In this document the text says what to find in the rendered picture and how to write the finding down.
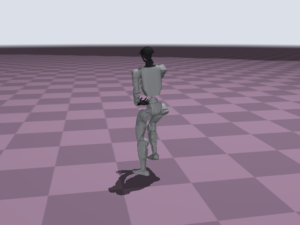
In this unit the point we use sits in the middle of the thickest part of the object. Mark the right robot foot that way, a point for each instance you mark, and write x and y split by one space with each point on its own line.
153 156

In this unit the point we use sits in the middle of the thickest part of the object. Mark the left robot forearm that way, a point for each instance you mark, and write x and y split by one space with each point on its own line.
136 98

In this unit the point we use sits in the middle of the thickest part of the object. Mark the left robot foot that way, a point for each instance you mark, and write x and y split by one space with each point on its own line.
138 171

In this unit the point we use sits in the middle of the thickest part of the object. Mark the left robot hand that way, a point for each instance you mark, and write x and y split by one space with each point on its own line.
143 102

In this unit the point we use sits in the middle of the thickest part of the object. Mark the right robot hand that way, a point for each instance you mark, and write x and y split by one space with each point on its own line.
147 57

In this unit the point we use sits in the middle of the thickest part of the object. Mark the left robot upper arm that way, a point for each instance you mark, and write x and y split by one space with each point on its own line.
135 78

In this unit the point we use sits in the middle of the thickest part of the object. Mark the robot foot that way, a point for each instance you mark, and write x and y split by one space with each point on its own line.
138 171
153 156

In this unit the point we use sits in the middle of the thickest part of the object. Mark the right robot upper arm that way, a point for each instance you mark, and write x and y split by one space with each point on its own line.
163 70

